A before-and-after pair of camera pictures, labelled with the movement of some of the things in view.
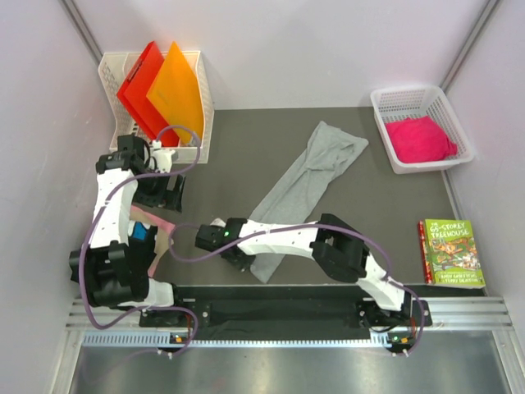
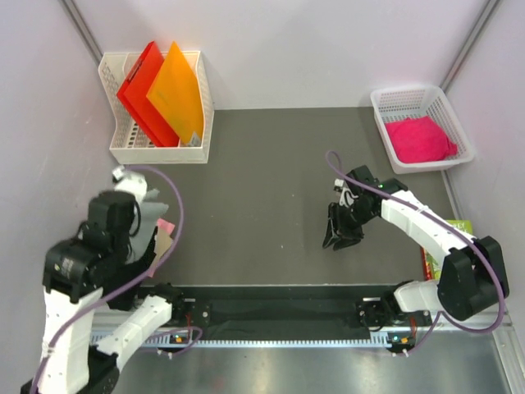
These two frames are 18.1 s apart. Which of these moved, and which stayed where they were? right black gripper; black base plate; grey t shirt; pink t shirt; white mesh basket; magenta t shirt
Moved: grey t shirt; right black gripper
Stayed: black base plate; white mesh basket; magenta t shirt; pink t shirt
